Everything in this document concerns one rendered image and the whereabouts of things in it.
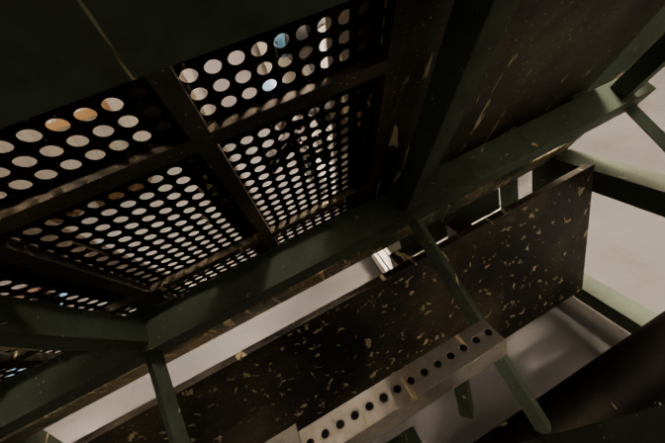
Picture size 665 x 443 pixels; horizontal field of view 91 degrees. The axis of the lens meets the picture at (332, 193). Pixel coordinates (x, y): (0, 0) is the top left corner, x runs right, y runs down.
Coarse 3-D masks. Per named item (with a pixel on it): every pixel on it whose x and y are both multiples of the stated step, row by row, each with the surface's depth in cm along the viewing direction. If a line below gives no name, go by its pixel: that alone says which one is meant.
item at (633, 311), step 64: (576, 192) 113; (640, 192) 103; (448, 256) 103; (512, 256) 114; (576, 256) 129; (320, 320) 94; (384, 320) 103; (448, 320) 116; (512, 320) 131; (640, 320) 126; (192, 384) 86; (256, 384) 94; (320, 384) 104; (576, 384) 70; (640, 384) 67
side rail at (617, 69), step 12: (660, 12) 83; (648, 24) 86; (660, 24) 84; (636, 36) 89; (648, 36) 87; (624, 48) 93; (636, 48) 91; (624, 60) 94; (612, 72) 99; (600, 84) 103
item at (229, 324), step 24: (528, 168) 125; (480, 192) 119; (432, 216) 114; (384, 240) 109; (336, 264) 106; (288, 288) 103; (216, 336) 107; (168, 360) 103; (120, 384) 98; (72, 408) 96; (24, 432) 92
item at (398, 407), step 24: (456, 336) 55; (480, 336) 54; (432, 360) 53; (456, 360) 52; (480, 360) 52; (384, 384) 52; (408, 384) 51; (432, 384) 50; (456, 384) 52; (336, 408) 52; (360, 408) 50; (384, 408) 49; (408, 408) 50; (312, 432) 50; (336, 432) 49; (360, 432) 48; (384, 432) 50
